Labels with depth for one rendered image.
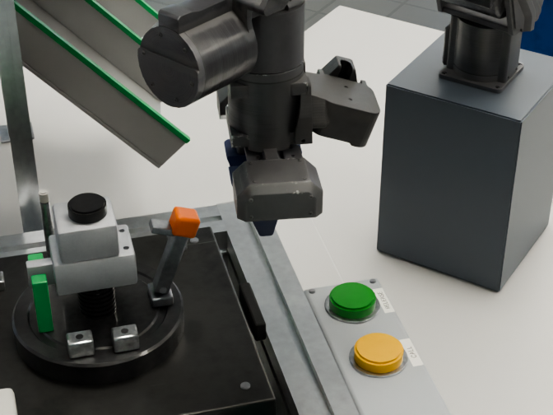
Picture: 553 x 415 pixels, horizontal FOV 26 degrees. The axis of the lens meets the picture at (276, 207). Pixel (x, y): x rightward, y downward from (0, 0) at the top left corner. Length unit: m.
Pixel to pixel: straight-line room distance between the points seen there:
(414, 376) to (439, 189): 0.28
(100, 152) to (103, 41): 0.24
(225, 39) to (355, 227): 0.53
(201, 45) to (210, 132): 0.68
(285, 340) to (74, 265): 0.19
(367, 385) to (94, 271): 0.23
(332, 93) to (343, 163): 0.52
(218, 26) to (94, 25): 0.43
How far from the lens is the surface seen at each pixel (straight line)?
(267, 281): 1.06
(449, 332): 1.18
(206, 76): 0.80
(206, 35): 0.81
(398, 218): 1.24
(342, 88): 0.92
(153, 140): 1.15
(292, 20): 0.86
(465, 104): 1.14
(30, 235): 1.14
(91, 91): 1.13
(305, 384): 0.96
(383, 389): 0.96
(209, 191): 1.36
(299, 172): 0.86
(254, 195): 0.84
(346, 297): 1.03
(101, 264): 0.94
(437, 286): 1.23
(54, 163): 1.44
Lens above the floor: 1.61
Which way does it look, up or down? 34 degrees down
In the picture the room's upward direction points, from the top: straight up
